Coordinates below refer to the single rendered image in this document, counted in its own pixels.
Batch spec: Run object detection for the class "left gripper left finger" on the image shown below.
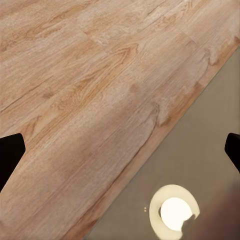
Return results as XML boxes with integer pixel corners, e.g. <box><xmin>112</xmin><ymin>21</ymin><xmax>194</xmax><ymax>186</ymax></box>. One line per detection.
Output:
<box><xmin>0</xmin><ymin>133</ymin><xmax>26</xmax><ymax>192</ymax></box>

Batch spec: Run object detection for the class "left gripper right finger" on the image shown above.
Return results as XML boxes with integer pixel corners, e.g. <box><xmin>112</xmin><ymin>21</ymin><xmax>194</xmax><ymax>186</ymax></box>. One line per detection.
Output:
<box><xmin>224</xmin><ymin>132</ymin><xmax>240</xmax><ymax>172</ymax></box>

